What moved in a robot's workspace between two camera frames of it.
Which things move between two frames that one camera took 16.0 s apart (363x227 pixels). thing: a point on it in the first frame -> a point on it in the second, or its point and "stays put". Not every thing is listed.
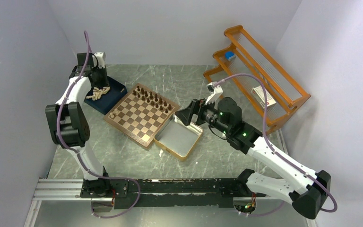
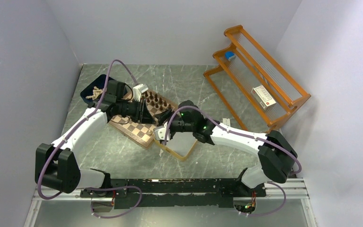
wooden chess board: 142,114 stays put
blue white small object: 229,55 stays put
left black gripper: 105,82 -> 142,113
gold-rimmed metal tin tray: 177,138 stays put
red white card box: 258,93 stays put
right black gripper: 198,108 -> 163,116
